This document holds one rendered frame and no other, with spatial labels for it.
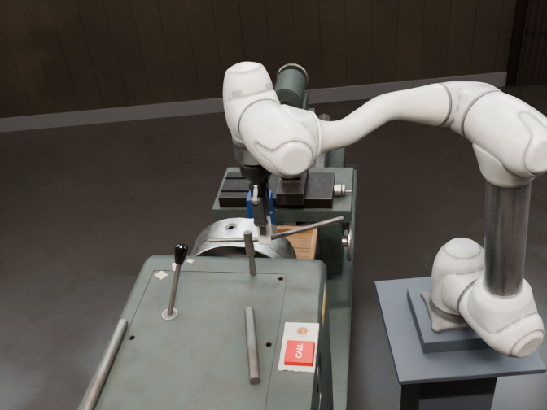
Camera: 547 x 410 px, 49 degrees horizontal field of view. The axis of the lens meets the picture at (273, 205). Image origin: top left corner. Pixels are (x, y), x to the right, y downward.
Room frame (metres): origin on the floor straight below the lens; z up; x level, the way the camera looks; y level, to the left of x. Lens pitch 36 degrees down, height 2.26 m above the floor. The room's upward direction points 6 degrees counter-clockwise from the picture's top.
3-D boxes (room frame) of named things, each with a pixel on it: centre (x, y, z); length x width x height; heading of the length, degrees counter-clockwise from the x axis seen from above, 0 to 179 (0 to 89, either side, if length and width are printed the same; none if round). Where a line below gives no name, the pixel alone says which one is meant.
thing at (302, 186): (1.90, -0.08, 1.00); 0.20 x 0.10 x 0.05; 169
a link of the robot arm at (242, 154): (1.14, 0.03, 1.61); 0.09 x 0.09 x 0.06
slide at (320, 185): (1.94, -0.02, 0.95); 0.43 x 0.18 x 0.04; 79
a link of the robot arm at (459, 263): (1.35, -0.55, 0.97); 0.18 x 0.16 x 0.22; 18
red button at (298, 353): (0.86, -0.02, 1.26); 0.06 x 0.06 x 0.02; 79
